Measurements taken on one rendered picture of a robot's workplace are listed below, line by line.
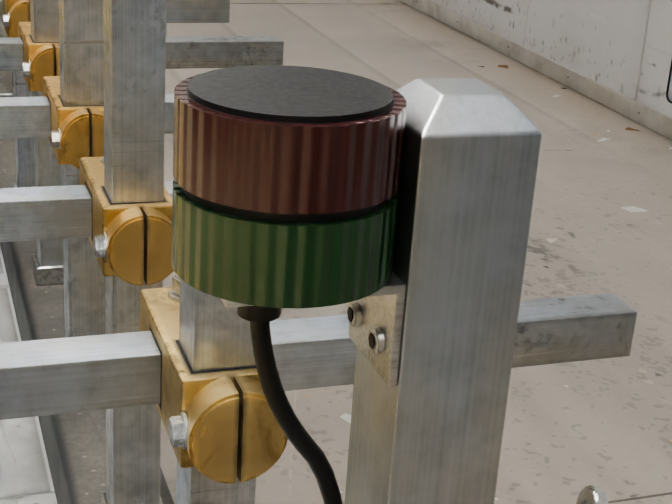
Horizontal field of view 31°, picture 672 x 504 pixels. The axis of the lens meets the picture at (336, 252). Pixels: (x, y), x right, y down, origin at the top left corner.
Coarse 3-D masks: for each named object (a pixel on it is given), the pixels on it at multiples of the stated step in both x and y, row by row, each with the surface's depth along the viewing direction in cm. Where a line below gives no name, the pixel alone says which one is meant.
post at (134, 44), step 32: (128, 0) 78; (160, 0) 78; (128, 32) 78; (160, 32) 79; (128, 64) 79; (160, 64) 80; (128, 96) 80; (160, 96) 81; (128, 128) 81; (160, 128) 81; (128, 160) 81; (160, 160) 82; (128, 192) 82; (160, 192) 83; (128, 288) 85; (128, 320) 86; (128, 416) 88; (128, 448) 89; (160, 448) 90; (128, 480) 90
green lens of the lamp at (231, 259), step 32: (192, 224) 31; (224, 224) 30; (256, 224) 30; (288, 224) 30; (320, 224) 30; (352, 224) 30; (384, 224) 31; (192, 256) 31; (224, 256) 30; (256, 256) 30; (288, 256) 30; (320, 256) 30; (352, 256) 31; (384, 256) 32; (224, 288) 31; (256, 288) 30; (288, 288) 30; (320, 288) 31; (352, 288) 31
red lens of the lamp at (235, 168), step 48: (192, 144) 30; (240, 144) 29; (288, 144) 29; (336, 144) 29; (384, 144) 30; (192, 192) 31; (240, 192) 30; (288, 192) 30; (336, 192) 30; (384, 192) 31
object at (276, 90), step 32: (192, 96) 31; (224, 96) 30; (256, 96) 31; (288, 96) 31; (320, 96) 31; (352, 96) 31; (384, 96) 32; (384, 288) 33; (256, 320) 33; (352, 320) 36; (384, 320) 34; (256, 352) 34; (384, 352) 34; (288, 416) 35; (320, 448) 36; (320, 480) 36
